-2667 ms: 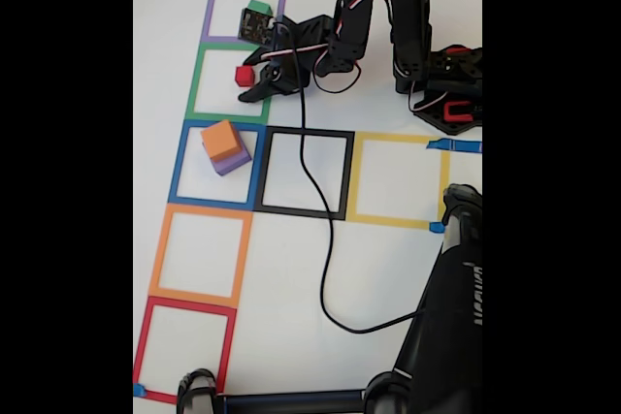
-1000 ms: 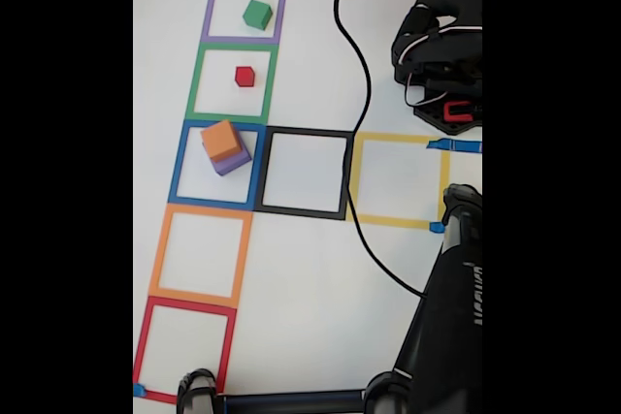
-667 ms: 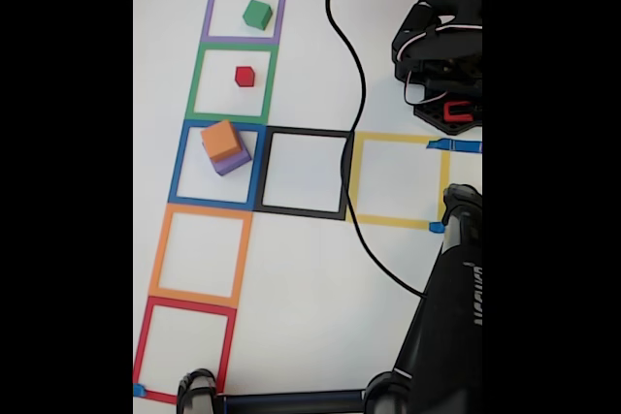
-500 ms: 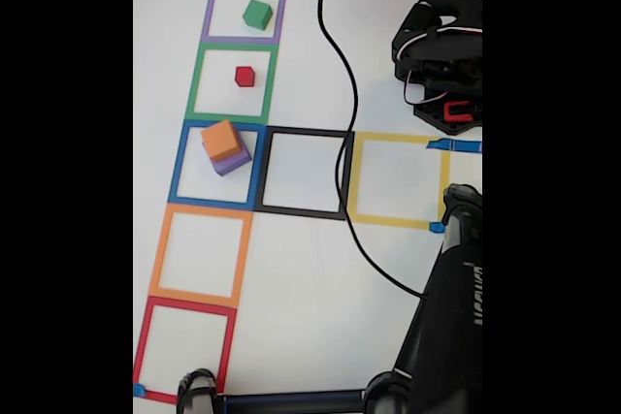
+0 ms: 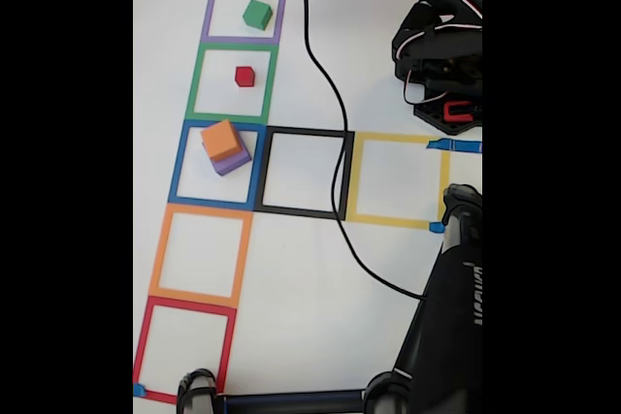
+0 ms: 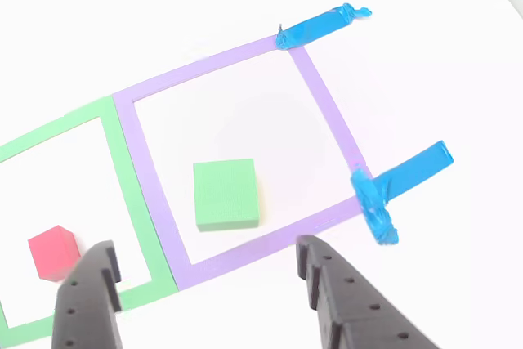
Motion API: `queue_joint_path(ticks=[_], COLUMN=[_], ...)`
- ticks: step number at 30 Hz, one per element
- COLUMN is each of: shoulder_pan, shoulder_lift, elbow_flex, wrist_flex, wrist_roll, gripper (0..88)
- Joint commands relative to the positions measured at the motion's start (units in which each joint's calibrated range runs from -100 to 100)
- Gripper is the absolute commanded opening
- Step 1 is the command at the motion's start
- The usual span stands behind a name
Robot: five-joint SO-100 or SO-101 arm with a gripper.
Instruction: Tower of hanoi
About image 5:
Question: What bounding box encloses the green cube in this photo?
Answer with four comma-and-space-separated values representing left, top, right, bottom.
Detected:
242, 0, 273, 31

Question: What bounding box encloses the orange cube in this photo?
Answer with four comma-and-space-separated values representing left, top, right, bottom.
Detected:
200, 118, 243, 163

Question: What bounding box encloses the large purple cube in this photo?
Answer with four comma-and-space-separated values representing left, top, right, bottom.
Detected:
211, 144, 252, 177

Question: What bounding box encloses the blue tape strip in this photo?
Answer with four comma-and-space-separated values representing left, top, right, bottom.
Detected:
426, 139, 483, 154

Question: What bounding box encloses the black tripod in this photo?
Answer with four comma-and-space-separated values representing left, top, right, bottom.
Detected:
176, 183, 483, 414

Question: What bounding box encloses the purple square frame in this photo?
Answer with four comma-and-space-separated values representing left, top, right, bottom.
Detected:
200, 0, 288, 46

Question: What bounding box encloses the black cable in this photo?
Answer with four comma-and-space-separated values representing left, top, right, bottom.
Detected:
303, 0, 428, 300

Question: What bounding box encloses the blue square frame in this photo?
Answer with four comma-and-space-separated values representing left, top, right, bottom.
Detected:
167, 120, 268, 211

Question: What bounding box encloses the black square frame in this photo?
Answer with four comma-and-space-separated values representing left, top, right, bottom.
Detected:
252, 125, 356, 221

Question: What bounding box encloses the yellow square frame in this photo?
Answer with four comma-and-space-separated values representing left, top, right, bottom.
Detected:
346, 131, 451, 231

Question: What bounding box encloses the orange square frame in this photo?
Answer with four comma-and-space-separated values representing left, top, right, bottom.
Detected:
148, 203, 254, 309

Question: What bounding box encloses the red square frame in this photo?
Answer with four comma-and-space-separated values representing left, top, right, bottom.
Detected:
133, 295, 238, 405

